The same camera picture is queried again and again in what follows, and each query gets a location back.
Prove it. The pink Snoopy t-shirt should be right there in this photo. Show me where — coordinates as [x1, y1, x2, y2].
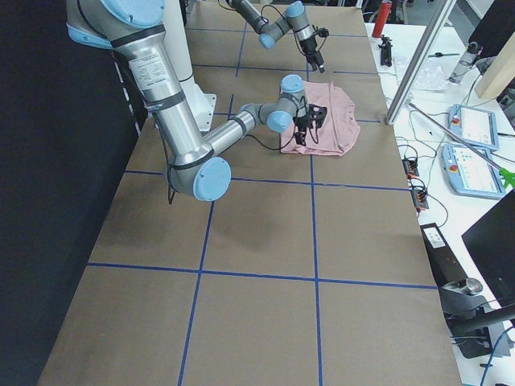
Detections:
[280, 81, 361, 157]

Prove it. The clear plastic bag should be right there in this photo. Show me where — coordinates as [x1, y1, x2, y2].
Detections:
[393, 55, 447, 92]

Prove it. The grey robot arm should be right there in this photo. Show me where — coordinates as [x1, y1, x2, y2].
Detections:
[66, 1, 314, 201]
[226, 1, 329, 73]

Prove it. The clear water bottle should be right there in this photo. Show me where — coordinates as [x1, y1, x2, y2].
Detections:
[448, 41, 483, 84]

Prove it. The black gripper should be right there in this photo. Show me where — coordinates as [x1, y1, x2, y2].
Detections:
[300, 35, 325, 72]
[294, 105, 315, 146]

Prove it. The far orange connector block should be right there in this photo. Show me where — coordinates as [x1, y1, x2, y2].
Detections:
[402, 156, 419, 179]

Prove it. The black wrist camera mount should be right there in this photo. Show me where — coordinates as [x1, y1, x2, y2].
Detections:
[308, 104, 328, 129]
[313, 25, 330, 39]

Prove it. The near orange connector block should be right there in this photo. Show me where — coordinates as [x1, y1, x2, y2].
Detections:
[409, 177, 429, 212]

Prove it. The orange connector block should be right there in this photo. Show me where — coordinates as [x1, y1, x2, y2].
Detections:
[409, 177, 429, 212]
[402, 156, 419, 179]

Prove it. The black folded tripod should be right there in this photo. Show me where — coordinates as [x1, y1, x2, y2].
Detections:
[379, 35, 393, 67]

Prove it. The aluminium frame post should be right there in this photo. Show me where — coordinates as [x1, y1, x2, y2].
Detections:
[385, 0, 456, 125]

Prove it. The near blue teach pendant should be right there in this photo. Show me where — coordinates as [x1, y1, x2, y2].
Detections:
[441, 143, 506, 199]

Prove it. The black monitor on stand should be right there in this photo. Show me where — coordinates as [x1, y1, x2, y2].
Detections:
[439, 191, 514, 359]

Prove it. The far blue teach pendant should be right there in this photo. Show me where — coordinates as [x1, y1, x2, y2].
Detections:
[448, 104, 500, 151]

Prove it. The blue teach pendant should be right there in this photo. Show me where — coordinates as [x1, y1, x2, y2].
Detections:
[441, 143, 506, 199]
[448, 104, 500, 151]

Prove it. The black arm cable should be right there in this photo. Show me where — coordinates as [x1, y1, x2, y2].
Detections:
[259, 3, 327, 53]
[164, 96, 323, 206]

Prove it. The metal reacher grabber tool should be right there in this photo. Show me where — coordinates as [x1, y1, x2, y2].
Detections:
[408, 101, 515, 192]

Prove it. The red bottle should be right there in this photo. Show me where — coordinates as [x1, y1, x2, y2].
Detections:
[372, 0, 393, 39]

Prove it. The black equipment box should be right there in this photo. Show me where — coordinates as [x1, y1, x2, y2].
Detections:
[420, 223, 468, 287]

